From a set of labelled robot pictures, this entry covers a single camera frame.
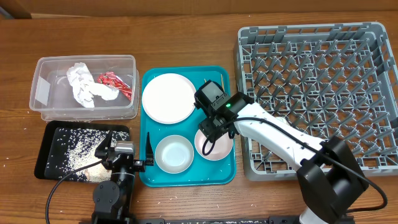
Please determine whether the white cup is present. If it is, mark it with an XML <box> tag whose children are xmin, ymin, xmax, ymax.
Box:
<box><xmin>275</xmin><ymin>116</ymin><xmax>289</xmax><ymax>125</ymax></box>

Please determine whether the clear plastic container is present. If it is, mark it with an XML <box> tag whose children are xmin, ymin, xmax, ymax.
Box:
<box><xmin>29</xmin><ymin>55</ymin><xmax>140</xmax><ymax>121</ymax></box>

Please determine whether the right wooden chopstick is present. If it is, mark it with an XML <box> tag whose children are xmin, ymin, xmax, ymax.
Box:
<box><xmin>220</xmin><ymin>74</ymin><xmax>224</xmax><ymax>90</ymax></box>

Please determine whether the red snack wrapper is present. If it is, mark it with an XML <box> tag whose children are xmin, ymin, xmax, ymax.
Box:
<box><xmin>97</xmin><ymin>72</ymin><xmax>132</xmax><ymax>101</ymax></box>

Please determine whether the white round plate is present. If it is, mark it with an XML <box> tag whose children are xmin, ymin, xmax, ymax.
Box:
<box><xmin>142</xmin><ymin>73</ymin><xmax>196</xmax><ymax>124</ymax></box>

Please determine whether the black tray bin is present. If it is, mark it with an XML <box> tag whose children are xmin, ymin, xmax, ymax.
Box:
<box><xmin>34</xmin><ymin>121</ymin><xmax>129</xmax><ymax>179</ymax></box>

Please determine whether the pink bowl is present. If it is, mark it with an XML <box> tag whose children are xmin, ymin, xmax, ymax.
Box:
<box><xmin>194</xmin><ymin>130</ymin><xmax>233</xmax><ymax>161</ymax></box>

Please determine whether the grey bowl with rice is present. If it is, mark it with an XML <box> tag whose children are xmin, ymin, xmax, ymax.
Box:
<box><xmin>155</xmin><ymin>135</ymin><xmax>195</xmax><ymax>174</ymax></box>

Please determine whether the spilled rice pile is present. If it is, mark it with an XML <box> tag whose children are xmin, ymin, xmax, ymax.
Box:
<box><xmin>44</xmin><ymin>128</ymin><xmax>130</xmax><ymax>182</ymax></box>

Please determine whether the teal plastic tray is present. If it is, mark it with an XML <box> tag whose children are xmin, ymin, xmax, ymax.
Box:
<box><xmin>139</xmin><ymin>65</ymin><xmax>236</xmax><ymax>187</ymax></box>

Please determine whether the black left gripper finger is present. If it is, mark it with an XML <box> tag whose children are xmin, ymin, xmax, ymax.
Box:
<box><xmin>96</xmin><ymin>130</ymin><xmax>113</xmax><ymax>152</ymax></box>
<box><xmin>145</xmin><ymin>132</ymin><xmax>154</xmax><ymax>166</ymax></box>

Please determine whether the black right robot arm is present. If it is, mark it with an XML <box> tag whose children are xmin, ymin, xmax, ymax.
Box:
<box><xmin>195</xmin><ymin>91</ymin><xmax>369</xmax><ymax>223</ymax></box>

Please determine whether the white napkin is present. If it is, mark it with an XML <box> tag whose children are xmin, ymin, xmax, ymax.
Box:
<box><xmin>67</xmin><ymin>62</ymin><xmax>119</xmax><ymax>108</ymax></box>

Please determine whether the grey dishwasher rack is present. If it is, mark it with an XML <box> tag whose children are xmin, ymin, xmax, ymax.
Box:
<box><xmin>233</xmin><ymin>21</ymin><xmax>398</xmax><ymax>182</ymax></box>

